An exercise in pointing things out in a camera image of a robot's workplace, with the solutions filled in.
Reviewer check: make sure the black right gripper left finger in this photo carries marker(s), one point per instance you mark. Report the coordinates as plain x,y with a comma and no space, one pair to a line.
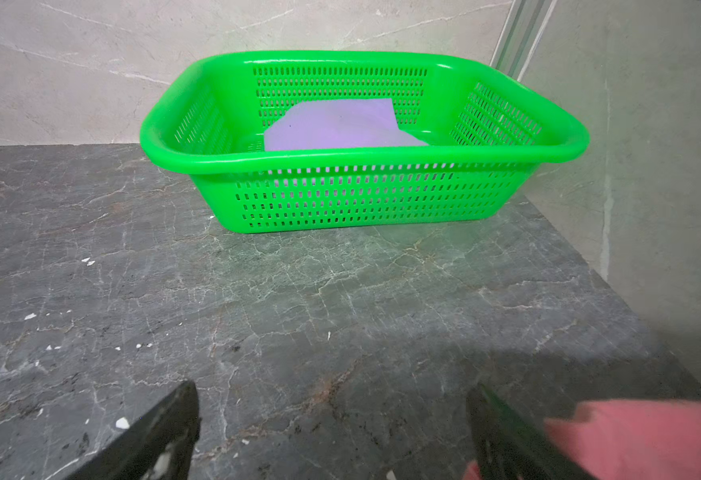
158,446

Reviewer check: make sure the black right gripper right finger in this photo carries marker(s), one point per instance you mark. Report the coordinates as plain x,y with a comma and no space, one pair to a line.
508,447

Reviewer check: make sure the purple t shirt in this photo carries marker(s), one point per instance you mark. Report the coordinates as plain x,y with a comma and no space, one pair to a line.
338,124

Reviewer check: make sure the folded pink t shirt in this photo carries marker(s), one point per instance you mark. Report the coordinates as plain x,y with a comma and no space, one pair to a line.
632,439

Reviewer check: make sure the green plastic basket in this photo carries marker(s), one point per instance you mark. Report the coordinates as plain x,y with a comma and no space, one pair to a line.
480,136

